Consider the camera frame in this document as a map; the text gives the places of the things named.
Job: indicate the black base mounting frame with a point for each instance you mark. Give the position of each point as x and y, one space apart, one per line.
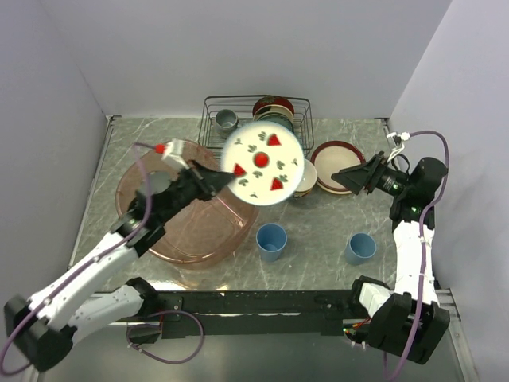
251 312

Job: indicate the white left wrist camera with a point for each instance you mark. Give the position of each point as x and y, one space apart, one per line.
171 153

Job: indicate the blue plastic cup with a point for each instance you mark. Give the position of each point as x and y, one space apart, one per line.
271 240
360 248

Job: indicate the metal wire dish rack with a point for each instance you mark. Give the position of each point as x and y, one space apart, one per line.
242 105

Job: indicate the red rimmed cream plate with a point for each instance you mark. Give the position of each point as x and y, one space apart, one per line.
333 156

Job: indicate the grey ceramic mug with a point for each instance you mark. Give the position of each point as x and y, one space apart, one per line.
226 122

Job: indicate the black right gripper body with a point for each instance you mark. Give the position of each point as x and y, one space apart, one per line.
390 180

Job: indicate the pink transparent plastic bin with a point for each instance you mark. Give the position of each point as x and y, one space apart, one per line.
202 234

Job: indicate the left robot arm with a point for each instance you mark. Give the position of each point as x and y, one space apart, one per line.
45 326

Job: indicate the blue plastic cup left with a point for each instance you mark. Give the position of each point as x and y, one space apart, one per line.
271 240

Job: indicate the cream plate in rack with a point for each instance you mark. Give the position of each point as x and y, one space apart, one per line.
274 109

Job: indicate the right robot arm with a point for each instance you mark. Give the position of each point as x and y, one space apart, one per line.
405 320

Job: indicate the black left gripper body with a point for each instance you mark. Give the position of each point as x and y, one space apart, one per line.
186 188

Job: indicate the red floral plate in rack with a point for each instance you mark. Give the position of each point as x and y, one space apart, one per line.
271 100

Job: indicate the white watermelon pattern plate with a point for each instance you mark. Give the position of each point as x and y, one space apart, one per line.
267 161

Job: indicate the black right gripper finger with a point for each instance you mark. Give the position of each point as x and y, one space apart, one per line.
353 183
361 173

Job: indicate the tan bottom plate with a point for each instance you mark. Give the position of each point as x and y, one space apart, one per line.
340 191

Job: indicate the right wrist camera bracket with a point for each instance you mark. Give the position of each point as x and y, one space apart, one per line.
396 143

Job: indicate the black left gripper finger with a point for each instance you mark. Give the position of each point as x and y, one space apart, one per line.
216 182
207 173

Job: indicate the blue plastic cup right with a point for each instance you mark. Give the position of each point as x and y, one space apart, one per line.
360 248

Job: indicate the stacked patterned ceramic bowls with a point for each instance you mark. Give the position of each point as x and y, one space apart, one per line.
308 180

